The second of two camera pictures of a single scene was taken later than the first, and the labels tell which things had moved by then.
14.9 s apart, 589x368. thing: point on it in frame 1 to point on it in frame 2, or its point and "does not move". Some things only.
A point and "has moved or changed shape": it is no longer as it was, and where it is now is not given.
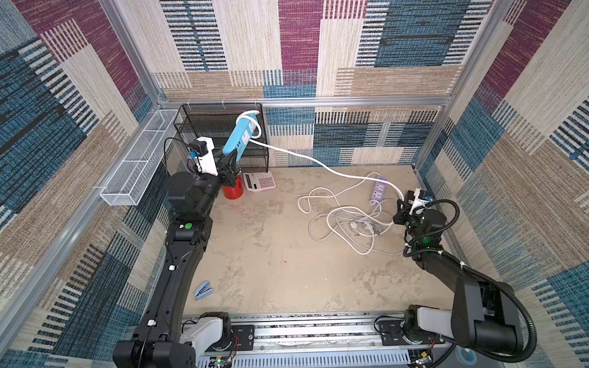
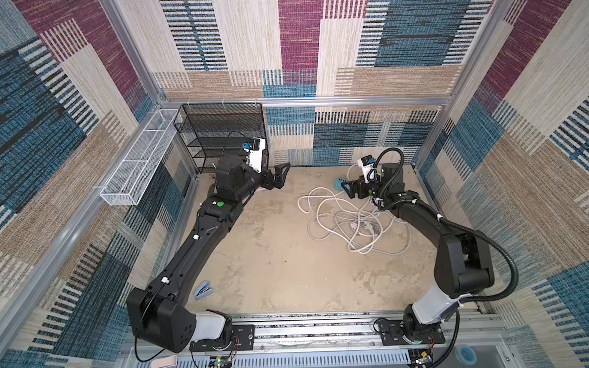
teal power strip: x=240 y=136 to x=338 y=183
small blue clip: x=203 y=290 does not move
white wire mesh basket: x=129 y=183 does not move
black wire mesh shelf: x=220 y=123 does not move
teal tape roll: x=466 y=356 does not move
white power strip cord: x=361 y=250 has moved or changed shape
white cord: x=258 y=142 to x=366 y=230
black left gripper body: x=225 y=176 to x=265 y=181
